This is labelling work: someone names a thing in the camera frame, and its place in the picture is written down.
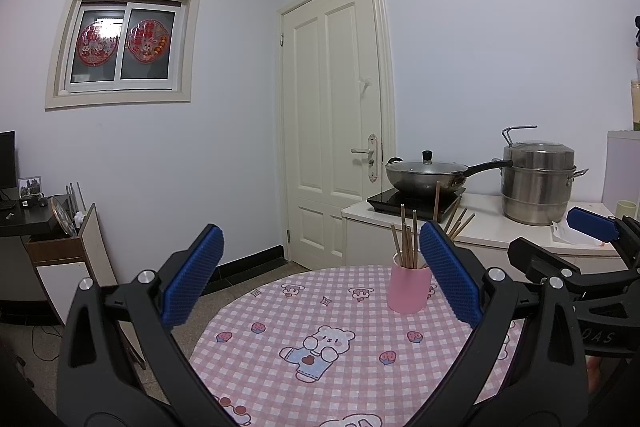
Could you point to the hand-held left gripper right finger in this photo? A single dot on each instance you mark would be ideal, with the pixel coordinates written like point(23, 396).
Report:
point(450, 279)

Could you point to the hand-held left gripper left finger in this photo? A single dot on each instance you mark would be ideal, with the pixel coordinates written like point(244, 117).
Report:
point(192, 279)

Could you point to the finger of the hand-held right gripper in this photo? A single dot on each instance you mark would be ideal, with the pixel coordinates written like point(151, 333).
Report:
point(592, 227)
point(545, 259)

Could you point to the pink paper cup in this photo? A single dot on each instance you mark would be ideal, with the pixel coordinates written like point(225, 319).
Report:
point(407, 292)

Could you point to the bunch of chopsticks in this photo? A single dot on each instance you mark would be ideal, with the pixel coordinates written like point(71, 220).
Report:
point(407, 254)

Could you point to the person's right hand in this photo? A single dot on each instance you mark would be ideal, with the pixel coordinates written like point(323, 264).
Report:
point(592, 374)

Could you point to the pale green cup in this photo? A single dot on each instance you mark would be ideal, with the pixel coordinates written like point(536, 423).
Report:
point(627, 211)

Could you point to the stainless steel steamer pot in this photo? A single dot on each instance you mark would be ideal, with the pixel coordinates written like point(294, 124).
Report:
point(537, 187)

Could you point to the white kitchen cabinet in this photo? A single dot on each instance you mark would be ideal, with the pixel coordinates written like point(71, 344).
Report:
point(365, 237)

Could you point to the white board panel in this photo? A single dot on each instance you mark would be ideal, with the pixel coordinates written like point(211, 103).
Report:
point(97, 247)

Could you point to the black induction cooker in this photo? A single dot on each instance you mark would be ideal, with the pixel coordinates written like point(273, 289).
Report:
point(385, 202)

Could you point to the pink checked tablecloth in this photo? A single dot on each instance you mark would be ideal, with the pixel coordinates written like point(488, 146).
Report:
point(300, 307)

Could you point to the glass wok lid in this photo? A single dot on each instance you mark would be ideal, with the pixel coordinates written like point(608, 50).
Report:
point(425, 166)

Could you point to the round table clock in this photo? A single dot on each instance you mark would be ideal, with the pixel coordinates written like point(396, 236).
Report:
point(60, 217)

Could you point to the grey metal rods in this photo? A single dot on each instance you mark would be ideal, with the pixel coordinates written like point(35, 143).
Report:
point(71, 194)

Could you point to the dark wooden desk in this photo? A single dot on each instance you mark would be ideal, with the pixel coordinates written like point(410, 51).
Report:
point(25, 222)

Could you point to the cream panel door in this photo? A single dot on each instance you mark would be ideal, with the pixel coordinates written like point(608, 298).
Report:
point(340, 107)

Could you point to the white door hook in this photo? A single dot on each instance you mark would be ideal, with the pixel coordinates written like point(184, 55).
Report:
point(365, 83)

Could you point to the black computer monitor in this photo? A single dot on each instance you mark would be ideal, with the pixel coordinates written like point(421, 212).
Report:
point(7, 159)

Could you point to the cream framed window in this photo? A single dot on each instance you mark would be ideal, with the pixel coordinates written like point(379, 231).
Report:
point(124, 52)

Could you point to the red window decoration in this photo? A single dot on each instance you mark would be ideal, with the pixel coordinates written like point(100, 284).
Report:
point(148, 41)
point(97, 46)

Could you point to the small photo frame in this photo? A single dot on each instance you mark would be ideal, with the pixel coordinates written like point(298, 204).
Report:
point(30, 186)

